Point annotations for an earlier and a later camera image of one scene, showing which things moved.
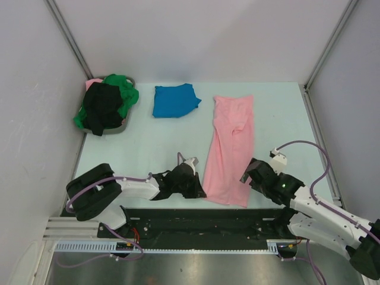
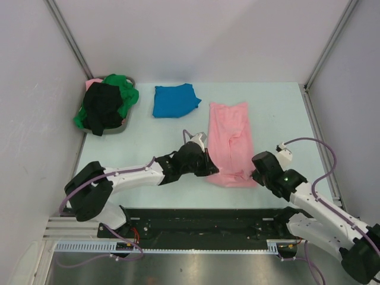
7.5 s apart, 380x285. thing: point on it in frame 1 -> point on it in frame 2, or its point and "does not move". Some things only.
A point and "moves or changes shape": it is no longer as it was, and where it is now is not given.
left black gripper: x=197 y=191 -> x=208 y=167
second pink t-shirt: x=89 y=82 does not move
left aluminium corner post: x=79 y=56 does not move
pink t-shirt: x=231 y=151 moves or changes shape
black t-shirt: x=102 y=104 does not move
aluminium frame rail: x=60 y=228 does not move
